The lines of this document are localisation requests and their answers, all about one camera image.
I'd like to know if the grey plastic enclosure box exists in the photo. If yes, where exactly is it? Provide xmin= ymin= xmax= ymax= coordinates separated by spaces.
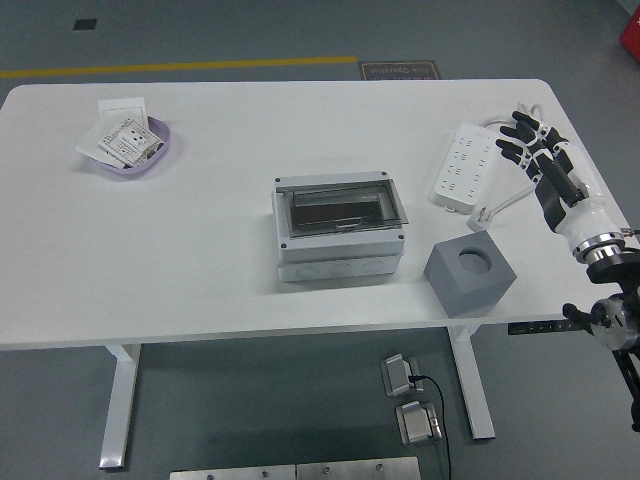
xmin=272 ymin=171 xmax=407 ymax=285

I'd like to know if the black floor sign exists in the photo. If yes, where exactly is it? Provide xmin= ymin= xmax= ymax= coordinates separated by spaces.
xmin=357 ymin=60 xmax=443 ymax=81

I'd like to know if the white paper packet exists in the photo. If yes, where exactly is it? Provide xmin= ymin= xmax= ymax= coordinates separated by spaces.
xmin=75 ymin=114 xmax=126 ymax=166

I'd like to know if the transparent hinged box lid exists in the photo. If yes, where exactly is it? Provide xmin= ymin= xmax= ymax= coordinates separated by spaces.
xmin=276 ymin=177 xmax=404 ymax=239

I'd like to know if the black floor cable with plug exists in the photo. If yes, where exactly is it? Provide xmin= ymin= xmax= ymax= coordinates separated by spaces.
xmin=407 ymin=373 xmax=451 ymax=480

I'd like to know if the yellow floor tape line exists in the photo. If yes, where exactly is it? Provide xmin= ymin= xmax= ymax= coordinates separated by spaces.
xmin=0 ymin=55 xmax=359 ymax=80

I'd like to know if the white wall switch plate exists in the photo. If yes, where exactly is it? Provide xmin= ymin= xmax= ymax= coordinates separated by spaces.
xmin=97 ymin=98 xmax=150 ymax=126

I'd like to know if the grey cube with round hole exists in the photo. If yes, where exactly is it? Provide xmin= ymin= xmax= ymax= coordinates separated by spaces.
xmin=423 ymin=230 xmax=517 ymax=318

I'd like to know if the silver floor socket box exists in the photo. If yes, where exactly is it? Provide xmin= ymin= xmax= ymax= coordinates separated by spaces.
xmin=379 ymin=353 xmax=426 ymax=399
xmin=394 ymin=399 xmax=444 ymax=447

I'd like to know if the metal base plate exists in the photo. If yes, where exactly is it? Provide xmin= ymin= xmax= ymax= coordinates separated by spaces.
xmin=295 ymin=456 xmax=421 ymax=480
xmin=169 ymin=464 xmax=297 ymax=480

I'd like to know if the black table control panel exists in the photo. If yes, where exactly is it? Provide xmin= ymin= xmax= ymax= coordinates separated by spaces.
xmin=507 ymin=322 xmax=584 ymax=335

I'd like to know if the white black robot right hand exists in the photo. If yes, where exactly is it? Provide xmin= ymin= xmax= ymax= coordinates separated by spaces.
xmin=494 ymin=110 xmax=621 ymax=251

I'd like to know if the white table leg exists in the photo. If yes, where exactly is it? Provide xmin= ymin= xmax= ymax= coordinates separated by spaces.
xmin=98 ymin=344 xmax=142 ymax=470
xmin=447 ymin=324 xmax=496 ymax=441

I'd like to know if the packaged white socket panel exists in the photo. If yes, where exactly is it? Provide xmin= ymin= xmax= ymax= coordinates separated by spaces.
xmin=98 ymin=117 xmax=166 ymax=169

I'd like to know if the white power strip cable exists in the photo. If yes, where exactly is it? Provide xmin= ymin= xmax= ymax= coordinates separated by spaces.
xmin=467 ymin=102 xmax=546 ymax=231

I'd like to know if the red object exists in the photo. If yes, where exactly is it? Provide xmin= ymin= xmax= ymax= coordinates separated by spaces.
xmin=618 ymin=9 xmax=640 ymax=50

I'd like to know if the white power strip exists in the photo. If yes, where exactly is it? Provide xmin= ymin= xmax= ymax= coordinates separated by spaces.
xmin=432 ymin=122 xmax=502 ymax=211

